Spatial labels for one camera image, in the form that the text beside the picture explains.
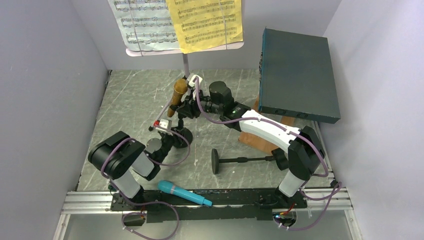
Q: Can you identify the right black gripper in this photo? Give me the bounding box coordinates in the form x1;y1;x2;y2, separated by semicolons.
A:
176;87;224;119

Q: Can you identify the gold microphone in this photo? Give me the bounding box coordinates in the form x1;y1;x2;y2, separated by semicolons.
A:
167;78;188;118

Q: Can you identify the black microphone stand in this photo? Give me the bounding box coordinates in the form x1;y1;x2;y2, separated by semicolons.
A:
211;148;289;175
168;104;193;149

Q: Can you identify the lilac music stand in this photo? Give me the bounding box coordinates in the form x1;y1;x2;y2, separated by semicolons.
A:
125;39;245;132

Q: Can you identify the blue microphone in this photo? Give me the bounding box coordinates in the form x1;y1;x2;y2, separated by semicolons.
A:
157;180;213;207

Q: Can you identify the yellow paper sheet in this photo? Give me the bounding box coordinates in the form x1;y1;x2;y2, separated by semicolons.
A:
166;0;243;54

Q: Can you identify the white sheet music page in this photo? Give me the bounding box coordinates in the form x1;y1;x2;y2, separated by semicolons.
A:
108;0;180;52

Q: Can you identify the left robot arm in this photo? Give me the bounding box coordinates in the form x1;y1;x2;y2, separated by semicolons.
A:
87;131;175;210

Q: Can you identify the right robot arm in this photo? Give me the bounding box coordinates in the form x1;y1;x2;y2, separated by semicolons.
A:
170;77;329;208

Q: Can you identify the wooden base board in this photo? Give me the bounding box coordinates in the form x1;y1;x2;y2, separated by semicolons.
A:
238;116;295;154

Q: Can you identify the dark teal tilted board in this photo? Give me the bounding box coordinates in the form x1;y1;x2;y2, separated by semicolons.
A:
258;28;341;124

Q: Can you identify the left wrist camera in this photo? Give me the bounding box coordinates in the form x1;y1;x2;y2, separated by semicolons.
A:
153;118;173;135

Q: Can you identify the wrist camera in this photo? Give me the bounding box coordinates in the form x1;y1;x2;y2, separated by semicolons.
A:
153;118;173;135
187;73;203;89

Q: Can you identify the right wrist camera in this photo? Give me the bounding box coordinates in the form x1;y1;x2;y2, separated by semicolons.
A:
187;73;203;89

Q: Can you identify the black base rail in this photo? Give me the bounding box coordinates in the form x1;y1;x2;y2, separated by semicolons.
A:
110;188;308;223

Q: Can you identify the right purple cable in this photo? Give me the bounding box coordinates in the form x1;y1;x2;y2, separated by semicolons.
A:
193;76;343;232

